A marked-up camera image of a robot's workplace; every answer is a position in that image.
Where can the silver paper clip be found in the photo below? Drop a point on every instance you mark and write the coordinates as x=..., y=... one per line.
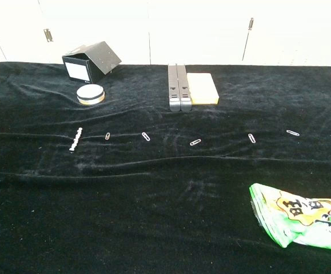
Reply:
x=107, y=136
x=195, y=142
x=146, y=136
x=293, y=133
x=251, y=138

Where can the grey long stapler bar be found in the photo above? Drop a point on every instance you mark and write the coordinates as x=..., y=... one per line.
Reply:
x=179, y=85

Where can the beige rectangular block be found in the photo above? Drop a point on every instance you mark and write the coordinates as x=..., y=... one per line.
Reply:
x=202, y=85

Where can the black velvet tablecloth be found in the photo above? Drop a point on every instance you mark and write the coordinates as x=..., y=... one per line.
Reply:
x=153, y=205

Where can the black cardboard box open lid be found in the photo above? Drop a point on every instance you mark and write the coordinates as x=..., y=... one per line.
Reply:
x=102, y=57

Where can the dark metal screen hinge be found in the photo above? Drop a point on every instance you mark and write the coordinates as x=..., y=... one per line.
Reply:
x=48, y=34
x=251, y=24

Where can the green snack bag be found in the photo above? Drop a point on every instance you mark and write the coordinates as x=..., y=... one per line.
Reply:
x=296, y=217

